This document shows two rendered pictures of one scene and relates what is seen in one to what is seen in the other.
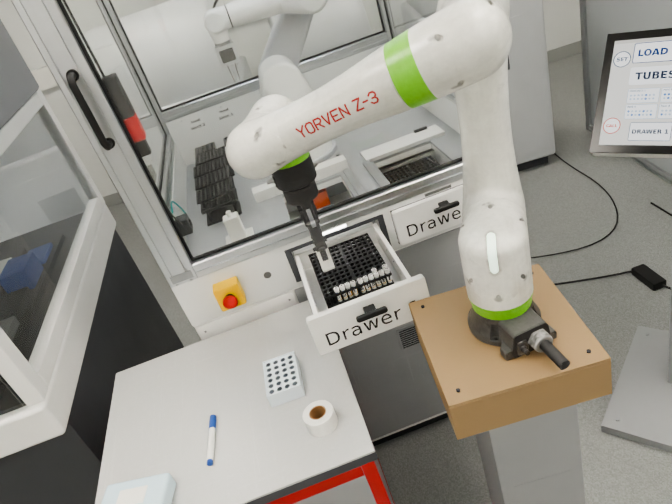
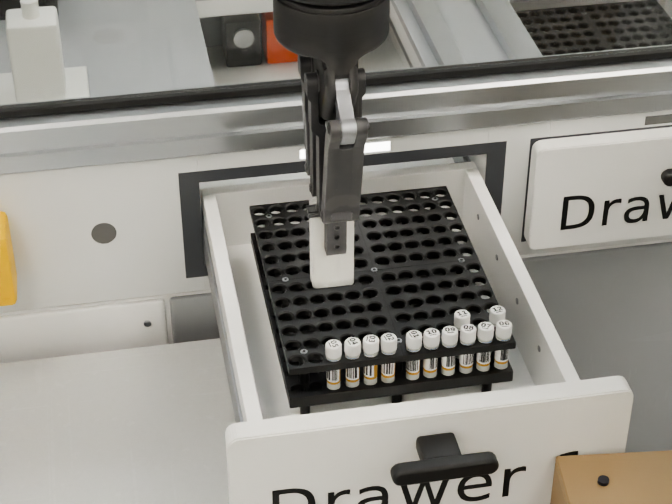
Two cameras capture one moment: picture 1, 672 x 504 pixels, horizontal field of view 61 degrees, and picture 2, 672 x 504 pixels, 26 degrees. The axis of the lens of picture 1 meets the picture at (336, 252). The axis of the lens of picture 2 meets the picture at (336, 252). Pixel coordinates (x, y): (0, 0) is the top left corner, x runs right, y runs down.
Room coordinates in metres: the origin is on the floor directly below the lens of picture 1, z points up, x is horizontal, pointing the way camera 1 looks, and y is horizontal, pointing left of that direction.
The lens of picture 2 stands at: (0.31, 0.14, 1.61)
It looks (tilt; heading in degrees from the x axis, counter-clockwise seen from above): 36 degrees down; 353
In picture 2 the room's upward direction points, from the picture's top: straight up
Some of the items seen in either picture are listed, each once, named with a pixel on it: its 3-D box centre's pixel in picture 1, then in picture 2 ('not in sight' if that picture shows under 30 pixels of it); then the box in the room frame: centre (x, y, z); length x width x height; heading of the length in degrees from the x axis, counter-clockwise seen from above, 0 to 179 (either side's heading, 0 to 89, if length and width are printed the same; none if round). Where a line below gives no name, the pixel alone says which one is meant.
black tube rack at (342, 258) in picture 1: (350, 273); (373, 300); (1.25, -0.02, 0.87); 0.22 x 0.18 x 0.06; 3
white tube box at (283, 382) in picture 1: (283, 378); not in sight; (1.05, 0.22, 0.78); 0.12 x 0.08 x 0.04; 1
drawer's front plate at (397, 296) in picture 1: (370, 315); (429, 463); (1.05, -0.03, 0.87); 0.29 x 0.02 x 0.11; 93
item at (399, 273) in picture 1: (350, 272); (371, 298); (1.26, -0.02, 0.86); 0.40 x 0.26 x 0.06; 3
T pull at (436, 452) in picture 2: (370, 311); (440, 456); (1.02, -0.03, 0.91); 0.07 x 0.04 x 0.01; 93
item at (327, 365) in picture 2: (357, 284); (401, 351); (1.15, -0.02, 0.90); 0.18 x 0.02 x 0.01; 93
